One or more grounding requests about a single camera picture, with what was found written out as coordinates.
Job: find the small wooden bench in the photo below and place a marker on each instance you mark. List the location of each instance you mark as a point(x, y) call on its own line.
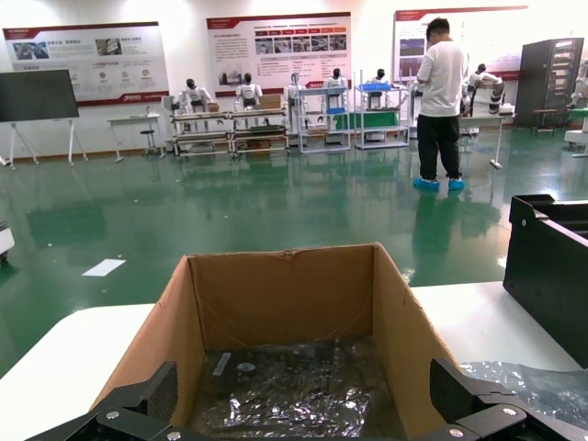
point(546, 111)

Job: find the white pipe shelf rack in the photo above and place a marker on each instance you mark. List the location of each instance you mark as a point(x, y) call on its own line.
point(381, 133)
point(324, 133)

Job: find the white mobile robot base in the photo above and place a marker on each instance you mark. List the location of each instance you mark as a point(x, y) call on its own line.
point(4, 239)

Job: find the long conveyor rack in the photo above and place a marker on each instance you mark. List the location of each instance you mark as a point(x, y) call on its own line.
point(229, 133)

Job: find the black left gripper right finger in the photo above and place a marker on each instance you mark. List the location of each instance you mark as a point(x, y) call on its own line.
point(482, 409)

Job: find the silver anti-static bag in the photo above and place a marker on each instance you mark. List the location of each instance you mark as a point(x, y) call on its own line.
point(294, 390)
point(542, 390)

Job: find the black stool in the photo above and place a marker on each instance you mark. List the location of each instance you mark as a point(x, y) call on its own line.
point(148, 133)

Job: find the black server rack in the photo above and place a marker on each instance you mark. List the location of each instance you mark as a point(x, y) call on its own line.
point(546, 82)

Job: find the person in white shirt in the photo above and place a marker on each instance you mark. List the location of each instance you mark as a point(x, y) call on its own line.
point(441, 78)

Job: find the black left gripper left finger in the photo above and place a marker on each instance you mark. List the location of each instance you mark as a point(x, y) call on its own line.
point(138, 404)

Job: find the wall poster board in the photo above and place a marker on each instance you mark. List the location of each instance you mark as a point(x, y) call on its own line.
point(496, 32)
point(275, 50)
point(92, 55)

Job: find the brown cardboard box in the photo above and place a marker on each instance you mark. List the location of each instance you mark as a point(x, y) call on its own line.
point(285, 294)

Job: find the white table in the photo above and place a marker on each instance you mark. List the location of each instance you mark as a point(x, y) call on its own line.
point(482, 118)
point(133, 118)

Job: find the black screen on white stand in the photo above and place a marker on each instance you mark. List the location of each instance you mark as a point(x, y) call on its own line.
point(37, 94)

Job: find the black slotted plastic container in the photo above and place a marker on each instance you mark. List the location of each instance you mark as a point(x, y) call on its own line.
point(546, 285)

